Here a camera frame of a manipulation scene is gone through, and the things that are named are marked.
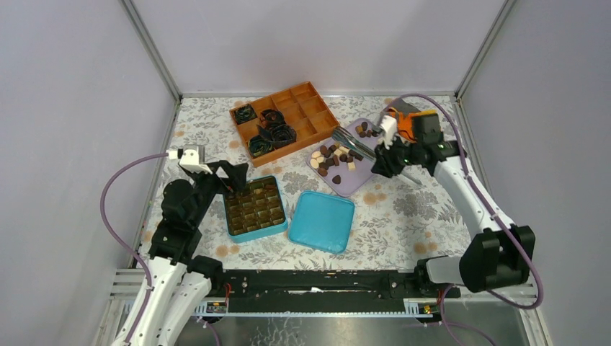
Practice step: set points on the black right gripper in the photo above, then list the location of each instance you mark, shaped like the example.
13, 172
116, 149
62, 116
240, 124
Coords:
383, 164

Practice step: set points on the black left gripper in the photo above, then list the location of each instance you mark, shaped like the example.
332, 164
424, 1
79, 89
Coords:
238, 174

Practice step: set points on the teal chocolate box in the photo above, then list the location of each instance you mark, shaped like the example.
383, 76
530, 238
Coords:
255, 212

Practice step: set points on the metal serving tongs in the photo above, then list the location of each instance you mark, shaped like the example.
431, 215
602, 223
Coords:
345, 138

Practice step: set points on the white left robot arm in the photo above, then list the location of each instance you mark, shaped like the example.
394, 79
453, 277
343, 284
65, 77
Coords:
176, 279

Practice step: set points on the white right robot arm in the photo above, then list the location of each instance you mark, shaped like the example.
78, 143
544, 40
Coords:
500, 252

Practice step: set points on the rolled dark green tie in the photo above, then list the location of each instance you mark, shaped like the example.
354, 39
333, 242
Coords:
259, 146

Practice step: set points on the orange grey cloth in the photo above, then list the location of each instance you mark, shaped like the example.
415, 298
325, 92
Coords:
413, 123

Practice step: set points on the rolled dark patterned tie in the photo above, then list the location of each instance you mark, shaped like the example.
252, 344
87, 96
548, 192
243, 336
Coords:
278, 135

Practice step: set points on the rolled dark floral tie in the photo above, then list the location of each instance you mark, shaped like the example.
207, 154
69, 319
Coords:
244, 114

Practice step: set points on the pile of assorted chocolates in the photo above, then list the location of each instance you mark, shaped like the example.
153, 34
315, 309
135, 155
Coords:
333, 158

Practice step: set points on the lavender plastic tray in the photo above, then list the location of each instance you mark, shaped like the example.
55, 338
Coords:
344, 189

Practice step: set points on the teal box lid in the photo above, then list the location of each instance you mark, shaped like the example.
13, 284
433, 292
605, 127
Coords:
322, 222

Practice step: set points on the wooden compartment tray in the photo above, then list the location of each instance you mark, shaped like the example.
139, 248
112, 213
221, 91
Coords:
304, 110

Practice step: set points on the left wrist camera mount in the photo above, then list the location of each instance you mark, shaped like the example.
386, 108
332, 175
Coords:
191, 158

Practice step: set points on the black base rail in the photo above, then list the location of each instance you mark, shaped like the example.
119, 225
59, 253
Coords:
301, 292

